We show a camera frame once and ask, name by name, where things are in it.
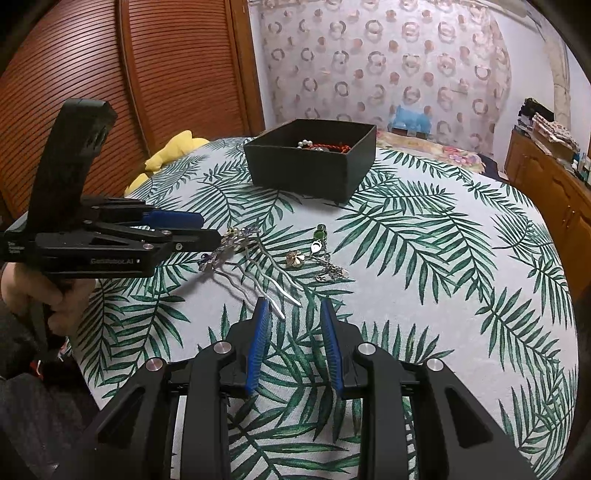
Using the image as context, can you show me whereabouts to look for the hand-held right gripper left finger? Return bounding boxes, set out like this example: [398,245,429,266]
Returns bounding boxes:
[69,296,273,480]

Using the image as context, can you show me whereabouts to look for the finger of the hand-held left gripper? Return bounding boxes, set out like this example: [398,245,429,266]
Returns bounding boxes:
[98,205,205,230]
[96,228,223,253]

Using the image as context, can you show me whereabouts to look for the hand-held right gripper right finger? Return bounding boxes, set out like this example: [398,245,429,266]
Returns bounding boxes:
[320,299,539,480]

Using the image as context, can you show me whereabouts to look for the silver flower hair comb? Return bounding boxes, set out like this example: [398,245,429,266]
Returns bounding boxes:
[198,226,305,320]

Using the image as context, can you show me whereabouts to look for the silver chain charm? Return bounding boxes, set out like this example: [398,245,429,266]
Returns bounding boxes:
[316,258,352,282]

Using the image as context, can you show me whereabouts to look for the green bead charm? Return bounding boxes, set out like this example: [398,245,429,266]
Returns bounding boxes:
[310,224,329,254]

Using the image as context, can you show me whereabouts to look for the black box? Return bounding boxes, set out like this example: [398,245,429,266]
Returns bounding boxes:
[243,119,377,204]

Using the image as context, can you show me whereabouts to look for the person's left hand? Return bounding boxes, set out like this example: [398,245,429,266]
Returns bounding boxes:
[0,263,95,340]

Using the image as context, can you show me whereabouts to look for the yellow plush toy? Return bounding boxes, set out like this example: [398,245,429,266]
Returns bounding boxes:
[124,130,211,195]

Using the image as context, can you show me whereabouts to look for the green leaf print tablecloth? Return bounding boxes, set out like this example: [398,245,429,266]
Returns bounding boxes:
[74,136,580,480]

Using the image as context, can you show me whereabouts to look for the brown louvred wooden wardrobe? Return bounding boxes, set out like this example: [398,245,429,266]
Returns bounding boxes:
[0,0,266,222]

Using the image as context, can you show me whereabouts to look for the floral bedspread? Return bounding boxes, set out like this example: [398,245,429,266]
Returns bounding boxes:
[374,129,483,169]

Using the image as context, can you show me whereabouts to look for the dark cloth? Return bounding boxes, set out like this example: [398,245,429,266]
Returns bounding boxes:
[0,314,107,480]

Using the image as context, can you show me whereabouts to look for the blue plush toy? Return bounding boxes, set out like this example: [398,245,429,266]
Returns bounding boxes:
[390,105,432,137]

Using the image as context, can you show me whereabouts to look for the dark blue bed sheet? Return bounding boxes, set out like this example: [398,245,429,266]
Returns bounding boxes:
[478,154,509,183]

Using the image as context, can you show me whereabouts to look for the circle pattern curtain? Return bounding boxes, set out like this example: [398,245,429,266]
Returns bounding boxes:
[256,0,513,139]

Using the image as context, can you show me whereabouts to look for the long wooden cabinet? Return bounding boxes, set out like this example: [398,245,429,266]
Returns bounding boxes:
[503,129,591,301]

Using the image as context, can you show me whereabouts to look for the stack of folded cloths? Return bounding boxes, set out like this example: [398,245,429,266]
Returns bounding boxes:
[517,98,580,160]

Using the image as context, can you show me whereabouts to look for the row of small bottles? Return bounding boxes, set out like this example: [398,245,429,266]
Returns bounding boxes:
[573,152,591,185]

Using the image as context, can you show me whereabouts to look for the cream tied curtain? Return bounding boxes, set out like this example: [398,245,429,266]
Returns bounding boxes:
[540,28,575,116]

